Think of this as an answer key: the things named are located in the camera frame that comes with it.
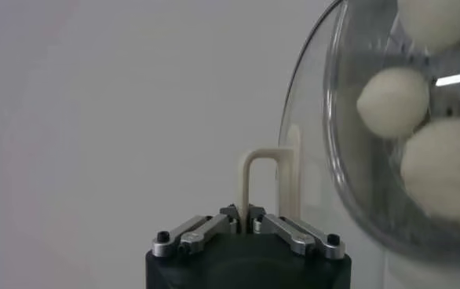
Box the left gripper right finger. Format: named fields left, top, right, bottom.
left=249, top=203, right=347, bottom=261

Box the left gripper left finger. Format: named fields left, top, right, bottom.
left=151, top=203, right=242, bottom=259

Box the white steamed baozi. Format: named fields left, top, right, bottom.
left=356, top=66, right=430, bottom=139
left=396, top=0, right=460, bottom=52
left=400, top=117, right=460, bottom=225

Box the round glass pot lid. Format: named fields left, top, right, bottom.
left=237, top=0, right=460, bottom=289

